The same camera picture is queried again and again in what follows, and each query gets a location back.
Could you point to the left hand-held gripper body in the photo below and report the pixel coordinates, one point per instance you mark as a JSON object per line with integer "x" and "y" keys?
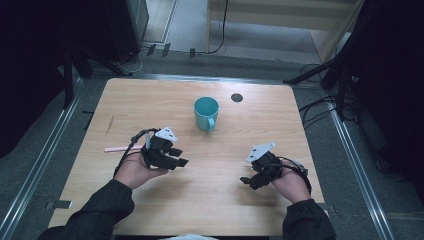
{"x": 158, "y": 150}

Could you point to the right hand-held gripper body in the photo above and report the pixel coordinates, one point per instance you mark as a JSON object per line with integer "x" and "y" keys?
{"x": 266, "y": 165}

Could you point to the pink straw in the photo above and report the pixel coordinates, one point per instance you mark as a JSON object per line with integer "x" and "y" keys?
{"x": 120, "y": 148}

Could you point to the person's left hand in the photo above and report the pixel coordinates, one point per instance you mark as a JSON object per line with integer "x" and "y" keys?
{"x": 136, "y": 171}

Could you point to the person's right hand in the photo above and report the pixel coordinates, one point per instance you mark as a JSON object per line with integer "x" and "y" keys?
{"x": 293, "y": 185}

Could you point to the black round table grommet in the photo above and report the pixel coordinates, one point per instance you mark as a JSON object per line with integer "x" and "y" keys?
{"x": 236, "y": 97}

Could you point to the black metal stand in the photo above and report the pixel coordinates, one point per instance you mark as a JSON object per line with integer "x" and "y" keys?
{"x": 333, "y": 70}

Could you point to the dark cabinet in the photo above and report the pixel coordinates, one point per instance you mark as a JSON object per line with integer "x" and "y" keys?
{"x": 130, "y": 26}

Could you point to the metal floor rail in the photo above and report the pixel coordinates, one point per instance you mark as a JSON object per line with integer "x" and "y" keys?
{"x": 36, "y": 166}
{"x": 360, "y": 166}

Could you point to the small dark floor bracket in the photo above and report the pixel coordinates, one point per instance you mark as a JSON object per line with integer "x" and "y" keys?
{"x": 151, "y": 49}
{"x": 166, "y": 49}
{"x": 192, "y": 52}

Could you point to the grey table bracket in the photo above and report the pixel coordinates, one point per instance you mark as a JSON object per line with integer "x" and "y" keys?
{"x": 61, "y": 204}

